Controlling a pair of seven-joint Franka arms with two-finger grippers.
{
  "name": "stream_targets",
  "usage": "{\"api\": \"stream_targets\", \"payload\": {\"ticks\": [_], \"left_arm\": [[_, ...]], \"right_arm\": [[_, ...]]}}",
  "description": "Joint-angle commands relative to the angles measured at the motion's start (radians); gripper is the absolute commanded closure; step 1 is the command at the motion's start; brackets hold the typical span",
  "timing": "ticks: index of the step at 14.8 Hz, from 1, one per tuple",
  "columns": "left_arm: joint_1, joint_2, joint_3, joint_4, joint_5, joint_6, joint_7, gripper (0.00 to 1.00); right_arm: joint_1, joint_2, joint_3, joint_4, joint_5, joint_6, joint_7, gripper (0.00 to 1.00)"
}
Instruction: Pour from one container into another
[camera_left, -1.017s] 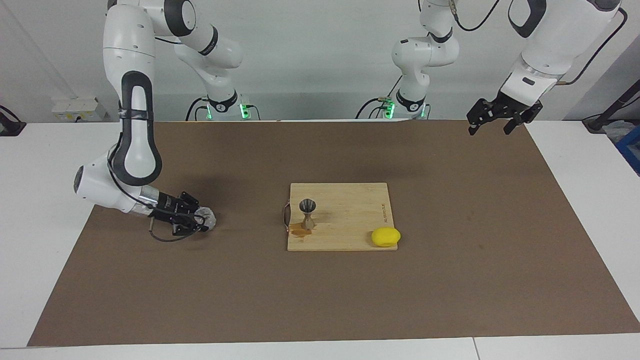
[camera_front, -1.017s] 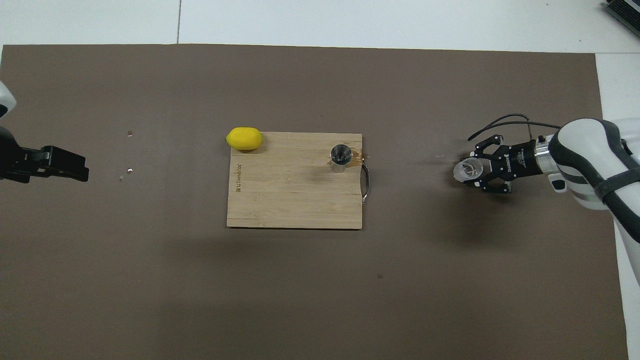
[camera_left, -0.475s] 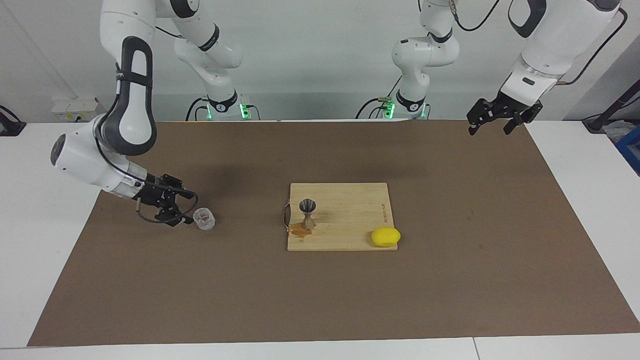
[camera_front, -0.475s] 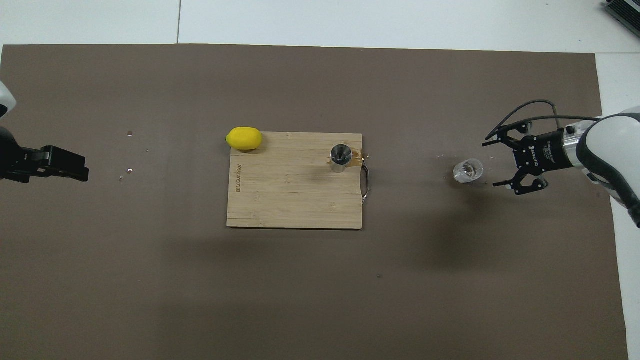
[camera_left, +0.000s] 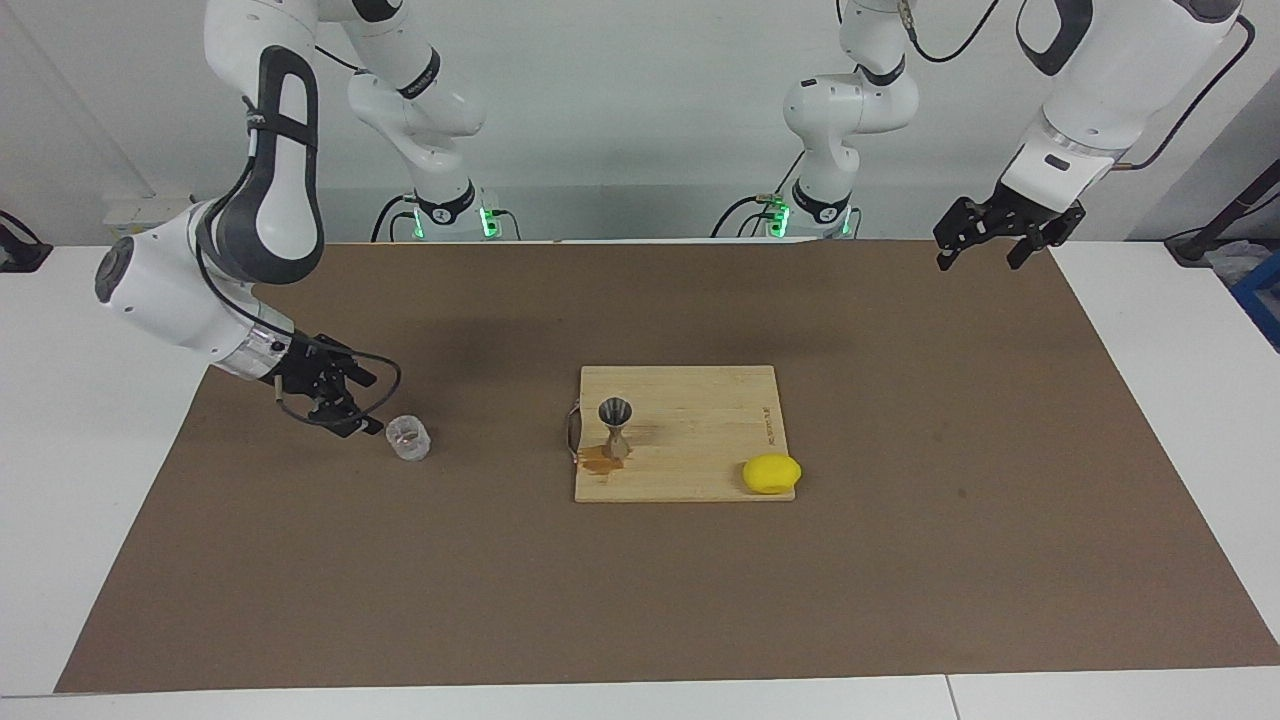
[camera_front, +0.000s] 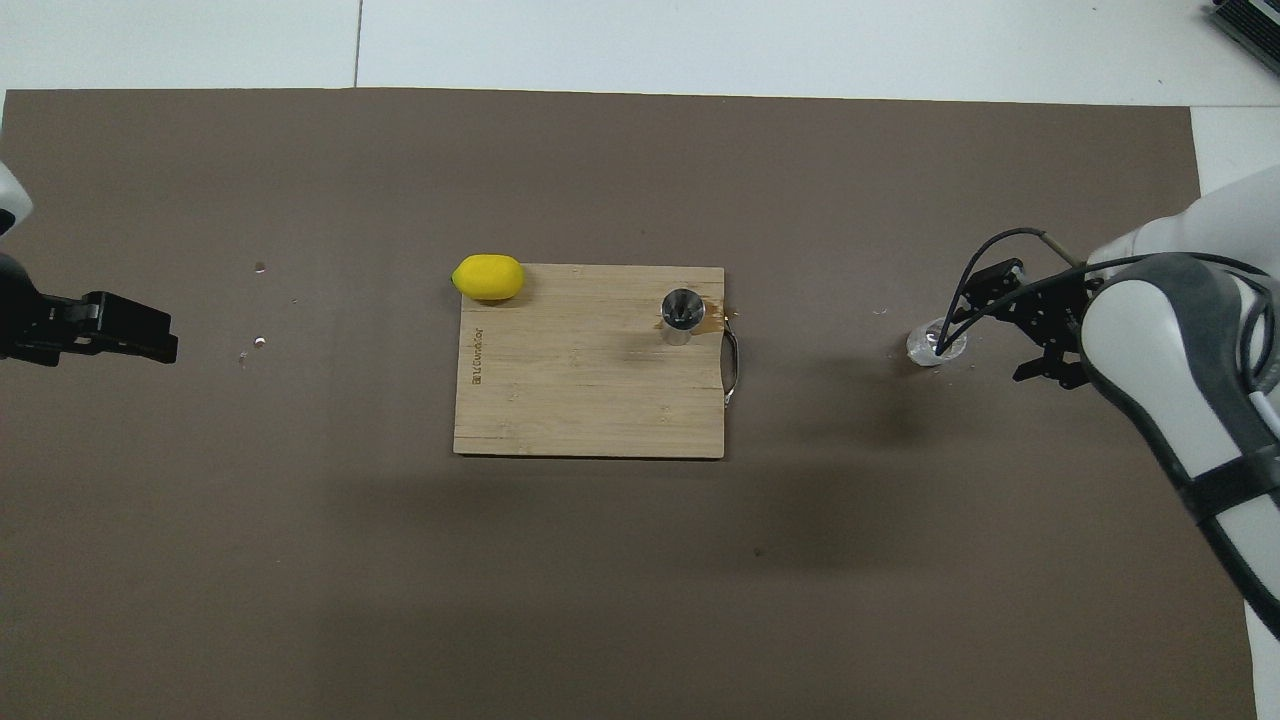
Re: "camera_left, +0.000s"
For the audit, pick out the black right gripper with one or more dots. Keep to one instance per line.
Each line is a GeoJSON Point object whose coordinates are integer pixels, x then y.
{"type": "Point", "coordinates": [305, 370]}

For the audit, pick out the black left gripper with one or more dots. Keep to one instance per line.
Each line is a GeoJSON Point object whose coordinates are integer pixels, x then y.
{"type": "Point", "coordinates": [1040, 212]}

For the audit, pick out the small clear glass cup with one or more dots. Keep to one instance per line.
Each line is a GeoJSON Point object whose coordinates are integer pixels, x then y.
{"type": "Point", "coordinates": [408, 440]}

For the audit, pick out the steel cocktail jigger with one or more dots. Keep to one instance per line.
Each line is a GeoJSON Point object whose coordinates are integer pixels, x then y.
{"type": "Point", "coordinates": [615, 415]}

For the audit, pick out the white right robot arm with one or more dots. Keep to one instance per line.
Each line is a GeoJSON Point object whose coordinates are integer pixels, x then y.
{"type": "Point", "coordinates": [170, 290]}

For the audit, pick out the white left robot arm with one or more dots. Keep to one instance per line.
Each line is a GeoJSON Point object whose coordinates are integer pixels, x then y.
{"type": "Point", "coordinates": [1110, 90]}

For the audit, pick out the brown table mat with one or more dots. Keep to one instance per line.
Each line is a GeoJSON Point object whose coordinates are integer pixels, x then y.
{"type": "Point", "coordinates": [400, 600]}

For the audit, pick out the black stand pole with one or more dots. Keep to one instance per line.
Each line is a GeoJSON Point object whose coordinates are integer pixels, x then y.
{"type": "Point", "coordinates": [1225, 215]}

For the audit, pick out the blue crate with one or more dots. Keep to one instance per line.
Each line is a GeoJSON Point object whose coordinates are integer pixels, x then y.
{"type": "Point", "coordinates": [1262, 300]}

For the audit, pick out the yellow lemon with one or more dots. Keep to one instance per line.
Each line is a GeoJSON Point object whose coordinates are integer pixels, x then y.
{"type": "Point", "coordinates": [771, 474]}

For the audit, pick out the wooden cutting board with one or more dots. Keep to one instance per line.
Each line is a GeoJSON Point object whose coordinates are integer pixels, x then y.
{"type": "Point", "coordinates": [700, 430]}

